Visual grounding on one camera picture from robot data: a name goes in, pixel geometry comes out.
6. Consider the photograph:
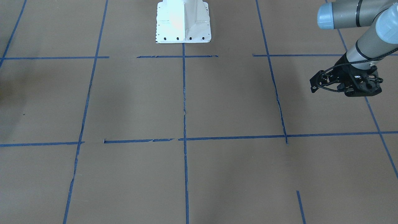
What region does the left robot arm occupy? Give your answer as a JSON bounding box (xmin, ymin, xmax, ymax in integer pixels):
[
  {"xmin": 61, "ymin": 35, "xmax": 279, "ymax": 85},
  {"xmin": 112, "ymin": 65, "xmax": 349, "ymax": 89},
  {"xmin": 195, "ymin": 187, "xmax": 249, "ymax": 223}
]
[{"xmin": 317, "ymin": 0, "xmax": 397, "ymax": 70}]

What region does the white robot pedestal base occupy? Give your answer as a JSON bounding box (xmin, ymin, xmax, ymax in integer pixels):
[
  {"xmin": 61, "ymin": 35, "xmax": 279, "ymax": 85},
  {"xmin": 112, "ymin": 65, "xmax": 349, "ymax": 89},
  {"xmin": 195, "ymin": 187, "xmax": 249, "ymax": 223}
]
[{"xmin": 155, "ymin": 0, "xmax": 212, "ymax": 44}]

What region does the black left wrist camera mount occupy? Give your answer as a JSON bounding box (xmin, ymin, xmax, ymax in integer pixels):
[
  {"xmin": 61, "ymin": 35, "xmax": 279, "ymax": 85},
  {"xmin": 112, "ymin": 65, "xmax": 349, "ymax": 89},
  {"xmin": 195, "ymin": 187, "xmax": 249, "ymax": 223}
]
[{"xmin": 310, "ymin": 64, "xmax": 383, "ymax": 97}]

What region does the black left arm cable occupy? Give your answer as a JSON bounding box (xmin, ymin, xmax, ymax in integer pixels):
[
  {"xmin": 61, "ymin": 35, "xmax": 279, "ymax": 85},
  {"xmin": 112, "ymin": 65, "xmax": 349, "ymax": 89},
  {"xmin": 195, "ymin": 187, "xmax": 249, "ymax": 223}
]
[{"xmin": 317, "ymin": 47, "xmax": 398, "ymax": 92}]

